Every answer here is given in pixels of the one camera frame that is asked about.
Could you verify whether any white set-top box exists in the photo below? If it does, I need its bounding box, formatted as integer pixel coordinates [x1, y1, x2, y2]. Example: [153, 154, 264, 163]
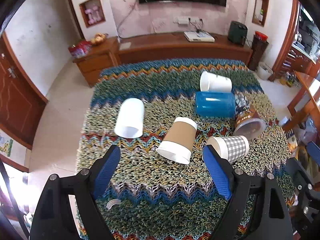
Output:
[184, 31, 215, 43]

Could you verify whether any clear plastic bag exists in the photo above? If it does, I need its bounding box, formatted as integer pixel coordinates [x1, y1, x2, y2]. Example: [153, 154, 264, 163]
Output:
[297, 119, 318, 145]

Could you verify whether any long wooden television cabinet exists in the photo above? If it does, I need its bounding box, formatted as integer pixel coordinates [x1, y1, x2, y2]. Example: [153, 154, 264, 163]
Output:
[114, 31, 253, 66]

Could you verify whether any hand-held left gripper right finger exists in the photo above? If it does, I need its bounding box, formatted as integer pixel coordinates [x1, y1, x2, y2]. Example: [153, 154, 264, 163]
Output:
[202, 144, 293, 240]

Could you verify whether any plain white paper cup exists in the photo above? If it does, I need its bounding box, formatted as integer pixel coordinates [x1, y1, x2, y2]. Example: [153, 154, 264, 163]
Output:
[114, 98, 145, 138]

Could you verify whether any white cup with black marks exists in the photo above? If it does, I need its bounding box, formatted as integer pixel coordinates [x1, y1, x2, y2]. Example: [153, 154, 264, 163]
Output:
[199, 71, 233, 93]

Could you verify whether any black air fryer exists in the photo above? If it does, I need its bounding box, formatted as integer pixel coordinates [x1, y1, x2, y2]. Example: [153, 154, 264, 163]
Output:
[227, 21, 248, 47]

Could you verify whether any bowl of fruit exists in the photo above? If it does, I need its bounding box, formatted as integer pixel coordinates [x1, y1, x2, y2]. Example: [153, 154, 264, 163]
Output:
[90, 33, 108, 46]

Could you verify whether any white wall power strip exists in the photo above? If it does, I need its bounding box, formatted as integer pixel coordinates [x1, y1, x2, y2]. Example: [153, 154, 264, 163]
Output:
[174, 16, 202, 25]

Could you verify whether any small wooden side cabinet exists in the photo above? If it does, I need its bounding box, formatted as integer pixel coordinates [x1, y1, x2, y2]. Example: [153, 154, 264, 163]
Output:
[72, 38, 119, 88]

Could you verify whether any clear plastic ring piece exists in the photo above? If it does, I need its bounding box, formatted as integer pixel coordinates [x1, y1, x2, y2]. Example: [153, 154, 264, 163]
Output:
[106, 198, 121, 210]

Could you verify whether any dark bin with red lid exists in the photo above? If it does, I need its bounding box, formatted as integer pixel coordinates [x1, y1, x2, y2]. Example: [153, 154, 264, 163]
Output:
[248, 31, 270, 71]

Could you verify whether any zigzag patterned knit table cloth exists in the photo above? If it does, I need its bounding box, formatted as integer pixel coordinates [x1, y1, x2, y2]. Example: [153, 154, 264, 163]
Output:
[76, 58, 295, 240]

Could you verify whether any paper cup with brown sleeve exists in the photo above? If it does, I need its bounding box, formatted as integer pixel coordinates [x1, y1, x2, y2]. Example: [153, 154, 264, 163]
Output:
[156, 116, 198, 165]

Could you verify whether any dark printed cup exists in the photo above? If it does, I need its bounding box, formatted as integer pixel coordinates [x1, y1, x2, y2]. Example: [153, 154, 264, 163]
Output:
[234, 93, 250, 112]

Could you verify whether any wooden side table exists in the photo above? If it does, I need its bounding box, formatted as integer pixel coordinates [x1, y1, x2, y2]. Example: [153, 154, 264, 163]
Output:
[282, 70, 320, 133]

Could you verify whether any brown cup with clear lid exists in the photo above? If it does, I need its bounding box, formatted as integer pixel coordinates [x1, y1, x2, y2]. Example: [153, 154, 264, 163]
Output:
[233, 104, 266, 140]

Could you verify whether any red snack bag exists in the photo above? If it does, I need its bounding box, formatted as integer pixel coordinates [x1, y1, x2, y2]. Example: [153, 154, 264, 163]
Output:
[68, 41, 92, 58]

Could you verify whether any wooden door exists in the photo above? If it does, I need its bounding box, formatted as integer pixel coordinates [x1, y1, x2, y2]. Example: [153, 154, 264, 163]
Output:
[0, 31, 49, 150]

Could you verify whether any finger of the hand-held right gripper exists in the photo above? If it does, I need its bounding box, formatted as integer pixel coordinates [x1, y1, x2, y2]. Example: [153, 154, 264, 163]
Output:
[285, 157, 320, 233]
[307, 141, 320, 168]

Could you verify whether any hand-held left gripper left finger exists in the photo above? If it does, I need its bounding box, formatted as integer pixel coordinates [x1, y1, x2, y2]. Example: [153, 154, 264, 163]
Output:
[29, 144, 121, 240]

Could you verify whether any blue plastic cup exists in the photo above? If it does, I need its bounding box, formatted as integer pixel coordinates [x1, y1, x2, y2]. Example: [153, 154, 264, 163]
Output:
[195, 91, 236, 118]

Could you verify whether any white plastic bucket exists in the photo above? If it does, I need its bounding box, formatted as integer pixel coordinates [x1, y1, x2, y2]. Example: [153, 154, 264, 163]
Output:
[257, 62, 274, 81]

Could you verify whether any grey checkered paper cup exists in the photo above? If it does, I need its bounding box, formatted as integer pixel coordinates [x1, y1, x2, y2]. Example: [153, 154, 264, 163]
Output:
[206, 135, 250, 164]

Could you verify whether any black power cable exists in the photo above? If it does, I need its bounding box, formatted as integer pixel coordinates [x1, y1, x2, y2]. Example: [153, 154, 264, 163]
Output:
[189, 19, 203, 33]

